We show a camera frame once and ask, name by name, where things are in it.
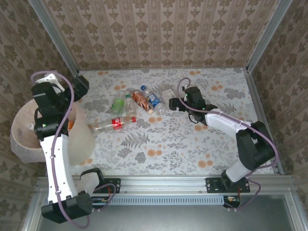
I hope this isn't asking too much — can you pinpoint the clear bottle white barcode label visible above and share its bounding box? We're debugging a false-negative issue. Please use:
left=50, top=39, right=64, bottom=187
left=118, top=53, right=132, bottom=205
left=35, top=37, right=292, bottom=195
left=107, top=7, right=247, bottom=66
left=158, top=84, right=178, bottom=104

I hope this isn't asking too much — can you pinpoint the blue Pepsi label bottle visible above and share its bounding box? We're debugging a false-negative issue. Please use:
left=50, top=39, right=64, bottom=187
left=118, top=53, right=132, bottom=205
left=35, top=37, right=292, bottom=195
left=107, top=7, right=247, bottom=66
left=141, top=85, right=170, bottom=117

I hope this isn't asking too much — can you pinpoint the copper brown label bottle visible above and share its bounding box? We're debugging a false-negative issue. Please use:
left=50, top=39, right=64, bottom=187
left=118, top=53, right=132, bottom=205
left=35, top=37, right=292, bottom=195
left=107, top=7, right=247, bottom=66
left=131, top=89, right=154, bottom=114

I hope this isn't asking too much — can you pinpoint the green label plastic bottle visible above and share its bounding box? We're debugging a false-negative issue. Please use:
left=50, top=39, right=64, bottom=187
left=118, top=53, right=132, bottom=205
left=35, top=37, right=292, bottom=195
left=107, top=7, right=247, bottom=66
left=110, top=95, right=126, bottom=116

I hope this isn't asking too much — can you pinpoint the pink round waste bin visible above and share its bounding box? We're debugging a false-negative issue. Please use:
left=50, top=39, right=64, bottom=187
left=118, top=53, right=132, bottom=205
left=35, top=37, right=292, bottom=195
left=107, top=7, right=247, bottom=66
left=11, top=98, right=97, bottom=167

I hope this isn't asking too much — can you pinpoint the white round bin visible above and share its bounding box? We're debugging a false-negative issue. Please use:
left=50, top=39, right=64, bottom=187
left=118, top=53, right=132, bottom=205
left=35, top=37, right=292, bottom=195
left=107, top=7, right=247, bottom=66
left=10, top=98, right=97, bottom=167

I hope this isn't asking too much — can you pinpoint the red label cola bottle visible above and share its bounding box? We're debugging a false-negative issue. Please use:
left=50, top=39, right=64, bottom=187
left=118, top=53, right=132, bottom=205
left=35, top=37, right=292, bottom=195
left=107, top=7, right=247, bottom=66
left=88, top=116, right=137, bottom=134

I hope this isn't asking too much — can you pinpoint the floral table cover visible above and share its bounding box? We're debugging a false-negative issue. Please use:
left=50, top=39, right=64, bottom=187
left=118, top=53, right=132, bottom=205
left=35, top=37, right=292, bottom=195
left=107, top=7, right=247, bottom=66
left=68, top=68, right=275, bottom=176

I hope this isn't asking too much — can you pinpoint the grey metal shelf sheet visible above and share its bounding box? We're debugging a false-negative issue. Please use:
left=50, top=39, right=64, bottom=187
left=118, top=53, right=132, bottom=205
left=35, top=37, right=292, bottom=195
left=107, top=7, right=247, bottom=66
left=21, top=192, right=308, bottom=231

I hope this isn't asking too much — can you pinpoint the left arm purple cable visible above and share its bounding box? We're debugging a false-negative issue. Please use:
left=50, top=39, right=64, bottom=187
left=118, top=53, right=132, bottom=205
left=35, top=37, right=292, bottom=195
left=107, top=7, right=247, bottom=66
left=31, top=70, right=117, bottom=229

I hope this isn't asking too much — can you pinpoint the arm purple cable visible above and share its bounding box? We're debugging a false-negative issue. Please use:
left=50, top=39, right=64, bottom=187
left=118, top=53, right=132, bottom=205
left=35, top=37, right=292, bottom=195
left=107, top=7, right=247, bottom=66
left=31, top=70, right=117, bottom=229
left=177, top=77, right=281, bottom=211

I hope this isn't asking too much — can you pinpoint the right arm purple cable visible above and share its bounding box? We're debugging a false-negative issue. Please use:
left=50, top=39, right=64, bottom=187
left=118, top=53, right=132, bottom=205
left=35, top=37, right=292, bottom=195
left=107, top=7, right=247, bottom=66
left=177, top=77, right=281, bottom=211

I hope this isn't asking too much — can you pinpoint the aluminium frame post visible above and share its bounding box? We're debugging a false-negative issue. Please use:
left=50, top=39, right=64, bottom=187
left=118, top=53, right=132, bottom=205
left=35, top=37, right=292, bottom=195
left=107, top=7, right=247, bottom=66
left=245, top=0, right=294, bottom=73
left=27, top=0, right=80, bottom=74

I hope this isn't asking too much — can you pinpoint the aluminium table side rail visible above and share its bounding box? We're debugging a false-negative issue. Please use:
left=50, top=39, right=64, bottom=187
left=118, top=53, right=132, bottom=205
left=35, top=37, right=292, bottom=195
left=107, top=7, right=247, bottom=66
left=242, top=68, right=286, bottom=176

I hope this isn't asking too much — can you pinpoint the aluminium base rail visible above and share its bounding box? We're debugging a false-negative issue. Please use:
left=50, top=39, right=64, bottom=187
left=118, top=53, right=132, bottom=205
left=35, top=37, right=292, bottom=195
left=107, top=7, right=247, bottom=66
left=36, top=175, right=295, bottom=194

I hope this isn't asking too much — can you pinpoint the grey slotted cable duct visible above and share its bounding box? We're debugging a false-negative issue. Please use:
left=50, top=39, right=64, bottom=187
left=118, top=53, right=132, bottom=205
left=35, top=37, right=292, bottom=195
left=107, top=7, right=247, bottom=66
left=91, top=194, right=228, bottom=206

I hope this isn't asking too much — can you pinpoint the black wired connector box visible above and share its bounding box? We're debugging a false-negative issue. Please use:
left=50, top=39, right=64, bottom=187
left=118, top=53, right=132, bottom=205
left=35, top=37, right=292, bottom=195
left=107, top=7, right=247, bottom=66
left=223, top=195, right=242, bottom=209
left=89, top=196, right=114, bottom=210

